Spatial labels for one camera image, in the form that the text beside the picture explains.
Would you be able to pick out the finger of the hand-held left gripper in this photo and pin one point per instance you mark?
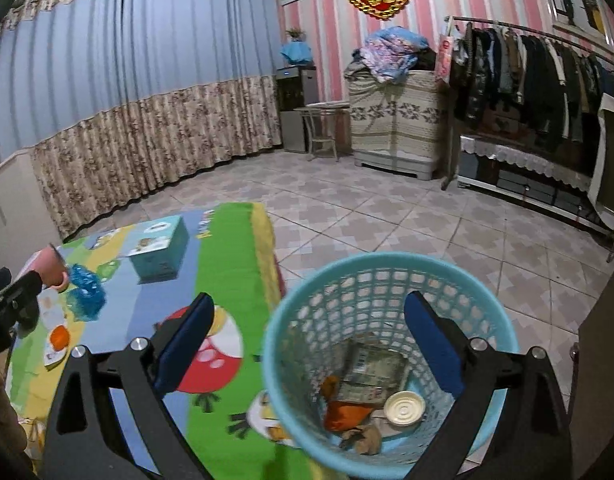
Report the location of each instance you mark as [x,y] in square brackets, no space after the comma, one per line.
[24,300]

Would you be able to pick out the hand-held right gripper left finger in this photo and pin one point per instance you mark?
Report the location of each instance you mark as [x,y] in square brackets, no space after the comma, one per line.
[182,350]

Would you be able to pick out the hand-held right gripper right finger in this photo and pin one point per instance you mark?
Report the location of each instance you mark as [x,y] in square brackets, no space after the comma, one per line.
[434,345]

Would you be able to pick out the pink cup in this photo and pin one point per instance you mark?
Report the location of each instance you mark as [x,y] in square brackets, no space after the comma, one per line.
[49,265]

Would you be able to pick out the light blue plastic basket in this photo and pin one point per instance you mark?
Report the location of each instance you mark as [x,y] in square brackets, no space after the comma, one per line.
[297,360]

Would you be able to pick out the brown paper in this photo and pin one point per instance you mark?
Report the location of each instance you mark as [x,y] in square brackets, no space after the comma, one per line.
[362,437]

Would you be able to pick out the person's left forearm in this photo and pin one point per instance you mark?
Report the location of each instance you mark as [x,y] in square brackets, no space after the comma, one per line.
[2,410]

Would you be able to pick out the small orange cap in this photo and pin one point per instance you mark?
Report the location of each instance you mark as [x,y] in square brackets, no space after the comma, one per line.
[60,337]

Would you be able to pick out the blue crumpled plastic wrapper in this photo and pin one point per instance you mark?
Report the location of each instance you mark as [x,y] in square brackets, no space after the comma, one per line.
[87,292]

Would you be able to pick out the grey printed packet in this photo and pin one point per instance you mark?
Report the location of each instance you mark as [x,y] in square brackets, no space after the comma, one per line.
[374,367]

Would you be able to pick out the white round lid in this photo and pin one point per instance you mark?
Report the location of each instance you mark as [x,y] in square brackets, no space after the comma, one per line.
[404,408]

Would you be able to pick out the cartoon bird play mat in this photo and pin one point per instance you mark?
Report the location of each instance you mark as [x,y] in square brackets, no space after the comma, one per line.
[227,260]

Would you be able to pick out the teal printed cardboard box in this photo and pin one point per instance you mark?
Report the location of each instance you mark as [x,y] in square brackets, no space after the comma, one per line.
[157,250]

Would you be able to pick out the orange crumpled wrapper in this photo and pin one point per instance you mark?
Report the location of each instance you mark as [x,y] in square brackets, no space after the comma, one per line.
[344,407]

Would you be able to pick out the dark wooden cabinet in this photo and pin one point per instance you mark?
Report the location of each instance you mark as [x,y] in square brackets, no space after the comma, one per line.
[602,385]

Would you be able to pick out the metal clothes rack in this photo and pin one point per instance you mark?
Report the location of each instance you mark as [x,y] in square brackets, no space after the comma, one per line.
[449,160]

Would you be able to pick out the low cabinet with lace cloth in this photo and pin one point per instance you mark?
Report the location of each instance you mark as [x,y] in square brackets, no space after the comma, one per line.
[527,175]

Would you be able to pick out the cabinet under patterned cloth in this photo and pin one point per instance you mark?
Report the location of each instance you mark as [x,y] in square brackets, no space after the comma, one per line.
[397,120]

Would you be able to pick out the small round side table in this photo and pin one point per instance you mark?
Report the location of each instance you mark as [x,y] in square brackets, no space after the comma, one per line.
[322,120]

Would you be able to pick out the white framed dark panel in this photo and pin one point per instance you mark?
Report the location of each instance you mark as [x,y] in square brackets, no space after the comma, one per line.
[612,160]

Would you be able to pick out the blue and floral curtain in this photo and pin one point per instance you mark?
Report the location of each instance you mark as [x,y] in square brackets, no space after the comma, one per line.
[137,60]

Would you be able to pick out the grey water dispenser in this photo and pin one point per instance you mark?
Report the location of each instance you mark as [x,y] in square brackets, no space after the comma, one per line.
[294,110]

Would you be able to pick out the row of hanging dark clothes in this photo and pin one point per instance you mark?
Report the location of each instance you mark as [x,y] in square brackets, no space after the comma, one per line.
[532,80]

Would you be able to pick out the red paper bag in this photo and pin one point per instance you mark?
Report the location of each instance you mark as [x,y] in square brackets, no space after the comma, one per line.
[444,57]

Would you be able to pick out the pile of folded bedding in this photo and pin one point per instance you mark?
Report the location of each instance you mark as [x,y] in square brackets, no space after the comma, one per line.
[392,52]

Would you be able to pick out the blue covered water bottle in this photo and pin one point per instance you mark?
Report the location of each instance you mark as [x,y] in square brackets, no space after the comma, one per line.
[295,53]

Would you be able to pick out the small potted plant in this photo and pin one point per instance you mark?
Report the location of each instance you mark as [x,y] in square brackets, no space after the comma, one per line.
[295,34]

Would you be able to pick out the framed wall picture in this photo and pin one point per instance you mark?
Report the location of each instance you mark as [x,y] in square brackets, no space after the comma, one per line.
[577,0]

